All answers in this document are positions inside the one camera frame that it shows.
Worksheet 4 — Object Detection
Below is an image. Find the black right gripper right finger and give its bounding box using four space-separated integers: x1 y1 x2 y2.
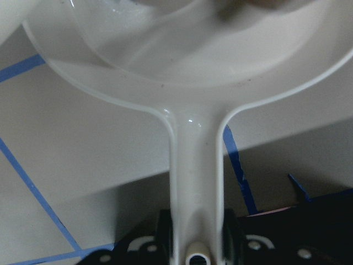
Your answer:
223 208 352 264

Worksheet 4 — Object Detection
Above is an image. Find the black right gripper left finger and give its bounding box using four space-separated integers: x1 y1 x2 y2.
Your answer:
78 209 173 265

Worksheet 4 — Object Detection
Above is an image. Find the beige plastic dustpan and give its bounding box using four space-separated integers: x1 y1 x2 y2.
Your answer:
0 0 353 265

